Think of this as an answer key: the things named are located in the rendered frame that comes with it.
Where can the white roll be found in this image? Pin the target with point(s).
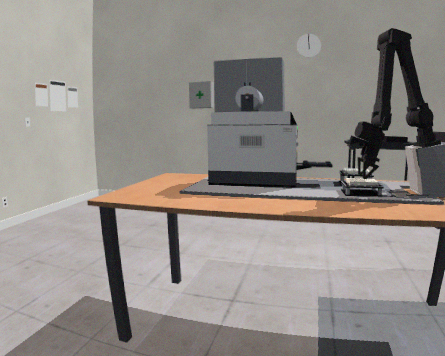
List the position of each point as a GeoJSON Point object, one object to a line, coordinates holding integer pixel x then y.
{"type": "Point", "coordinates": [258, 98]}

